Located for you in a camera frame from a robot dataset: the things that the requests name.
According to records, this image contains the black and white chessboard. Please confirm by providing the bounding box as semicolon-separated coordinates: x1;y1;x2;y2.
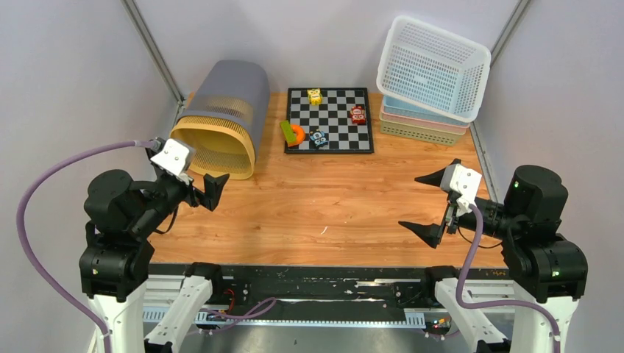
284;88;375;154

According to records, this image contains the left aluminium frame post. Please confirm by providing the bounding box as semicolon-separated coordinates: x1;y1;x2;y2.
121;0;185;108

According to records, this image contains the pink plastic basket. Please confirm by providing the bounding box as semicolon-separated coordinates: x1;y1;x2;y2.
380;108;469;135

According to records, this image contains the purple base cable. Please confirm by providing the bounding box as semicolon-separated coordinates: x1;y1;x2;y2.
197;297;278;337

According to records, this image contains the orange arch toy block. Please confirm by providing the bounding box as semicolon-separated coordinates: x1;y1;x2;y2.
292;124;306;146

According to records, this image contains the grey and yellow laundry bin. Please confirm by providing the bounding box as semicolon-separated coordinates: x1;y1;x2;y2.
170;60;270;180

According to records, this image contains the blue owl toy block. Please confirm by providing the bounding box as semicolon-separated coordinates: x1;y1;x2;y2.
309;129;329;149

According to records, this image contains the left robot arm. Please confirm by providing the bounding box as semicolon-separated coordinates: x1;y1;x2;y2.
79;150;230;352

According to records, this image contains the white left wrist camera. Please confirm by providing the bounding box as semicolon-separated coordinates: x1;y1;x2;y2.
149;138;196;179

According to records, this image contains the black metal base rail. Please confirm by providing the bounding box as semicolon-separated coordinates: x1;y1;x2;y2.
141;263;511;325

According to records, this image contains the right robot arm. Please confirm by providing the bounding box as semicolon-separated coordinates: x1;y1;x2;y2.
403;160;589;352

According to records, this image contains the red owl toy block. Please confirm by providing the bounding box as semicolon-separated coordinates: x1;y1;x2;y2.
350;105;367;125

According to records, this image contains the aluminium frame post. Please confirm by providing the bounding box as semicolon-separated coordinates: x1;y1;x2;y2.
121;0;185;108
491;0;532;66

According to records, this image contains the yellow owl toy block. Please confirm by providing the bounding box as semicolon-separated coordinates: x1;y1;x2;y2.
307;88;323;105

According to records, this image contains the large white plastic basket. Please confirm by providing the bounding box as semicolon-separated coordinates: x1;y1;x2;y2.
376;15;492;123

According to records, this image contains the light blue plastic basket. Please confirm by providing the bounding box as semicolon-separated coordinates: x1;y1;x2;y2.
382;96;469;127

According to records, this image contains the right aluminium frame post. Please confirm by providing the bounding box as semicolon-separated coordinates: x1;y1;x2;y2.
491;0;532;66

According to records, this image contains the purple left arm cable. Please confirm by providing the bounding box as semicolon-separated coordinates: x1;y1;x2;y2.
16;140;161;353

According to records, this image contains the green plastic basket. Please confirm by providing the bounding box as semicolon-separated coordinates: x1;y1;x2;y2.
380;119;466;146

